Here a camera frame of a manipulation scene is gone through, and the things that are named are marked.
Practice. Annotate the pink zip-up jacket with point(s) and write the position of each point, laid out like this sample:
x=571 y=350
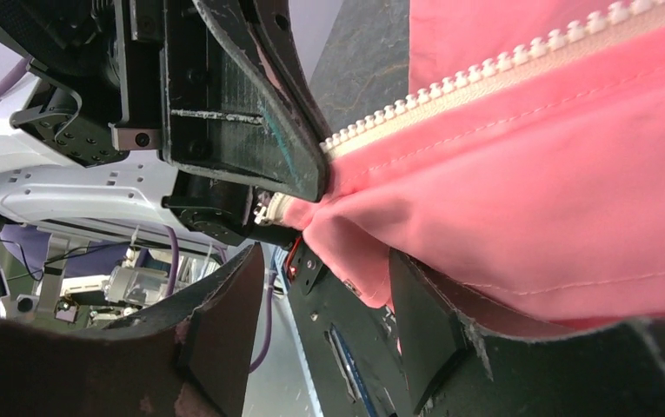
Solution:
x=527 y=162

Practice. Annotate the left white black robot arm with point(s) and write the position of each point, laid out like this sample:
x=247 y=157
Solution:
x=227 y=211

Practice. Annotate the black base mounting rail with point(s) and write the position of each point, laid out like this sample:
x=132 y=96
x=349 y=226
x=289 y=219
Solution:
x=350 y=349

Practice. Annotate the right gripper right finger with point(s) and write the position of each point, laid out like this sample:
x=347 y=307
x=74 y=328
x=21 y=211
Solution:
x=466 y=355

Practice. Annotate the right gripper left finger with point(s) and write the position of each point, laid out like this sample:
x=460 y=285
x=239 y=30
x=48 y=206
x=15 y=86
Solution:
x=187 y=355

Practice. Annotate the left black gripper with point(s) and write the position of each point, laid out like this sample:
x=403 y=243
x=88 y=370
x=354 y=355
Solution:
x=216 y=87

